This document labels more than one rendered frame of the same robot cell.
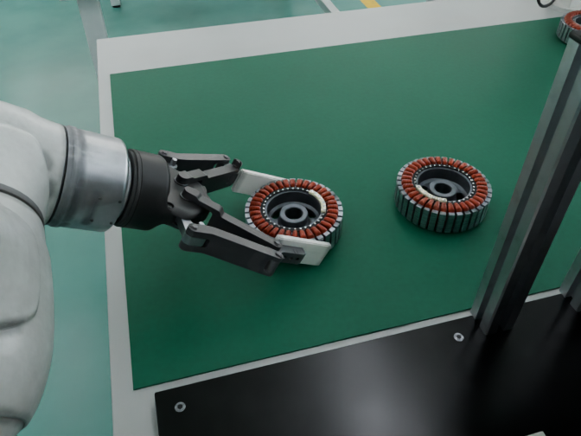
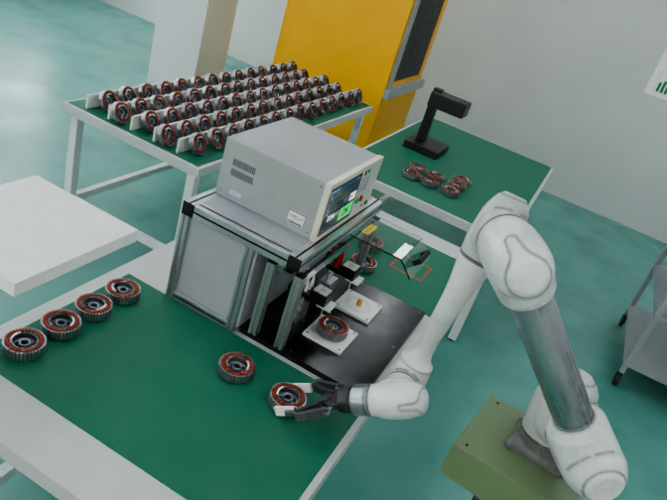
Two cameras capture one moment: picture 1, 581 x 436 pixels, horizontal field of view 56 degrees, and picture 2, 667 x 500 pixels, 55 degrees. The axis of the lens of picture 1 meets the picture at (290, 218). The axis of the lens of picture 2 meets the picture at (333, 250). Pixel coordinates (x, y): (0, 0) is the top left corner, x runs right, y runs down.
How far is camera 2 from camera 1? 2.05 m
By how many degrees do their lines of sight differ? 103
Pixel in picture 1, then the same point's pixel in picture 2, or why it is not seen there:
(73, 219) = not seen: hidden behind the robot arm
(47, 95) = not seen: outside the picture
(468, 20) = (24, 407)
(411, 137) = (199, 391)
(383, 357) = (311, 361)
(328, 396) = (330, 367)
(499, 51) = (72, 382)
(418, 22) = (48, 431)
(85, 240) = not seen: outside the picture
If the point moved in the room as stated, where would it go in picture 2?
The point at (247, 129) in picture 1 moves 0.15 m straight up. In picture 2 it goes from (247, 448) to (260, 408)
